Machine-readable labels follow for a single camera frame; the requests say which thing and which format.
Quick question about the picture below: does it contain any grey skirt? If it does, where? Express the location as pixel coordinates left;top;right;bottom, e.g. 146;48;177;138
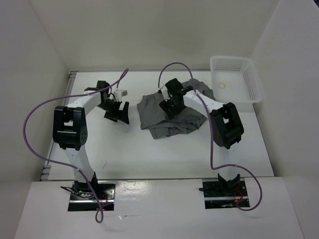
137;92;207;139

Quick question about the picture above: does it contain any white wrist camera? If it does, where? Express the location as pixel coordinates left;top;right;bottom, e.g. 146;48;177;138
113;89;128;102
159;85;170;101

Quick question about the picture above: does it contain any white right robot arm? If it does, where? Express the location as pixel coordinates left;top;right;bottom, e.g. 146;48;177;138
158;78;244;196

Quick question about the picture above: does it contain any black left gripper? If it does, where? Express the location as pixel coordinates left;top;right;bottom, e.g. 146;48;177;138
97;99;129;124

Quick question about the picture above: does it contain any orange rubber band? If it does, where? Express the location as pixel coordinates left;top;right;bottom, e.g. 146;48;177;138
218;83;226;89

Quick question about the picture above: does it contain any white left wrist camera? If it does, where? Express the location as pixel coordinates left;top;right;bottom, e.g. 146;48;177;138
113;89;128;102

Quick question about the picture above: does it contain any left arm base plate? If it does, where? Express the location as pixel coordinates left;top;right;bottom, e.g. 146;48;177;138
60;183;116;212

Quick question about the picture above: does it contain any white plastic mesh basket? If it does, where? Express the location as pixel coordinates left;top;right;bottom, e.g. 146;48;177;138
210;56;262;104

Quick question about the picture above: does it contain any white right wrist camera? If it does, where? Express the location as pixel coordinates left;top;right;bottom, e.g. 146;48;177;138
159;85;170;101

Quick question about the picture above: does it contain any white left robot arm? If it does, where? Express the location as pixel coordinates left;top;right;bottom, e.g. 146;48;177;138
53;81;130;199

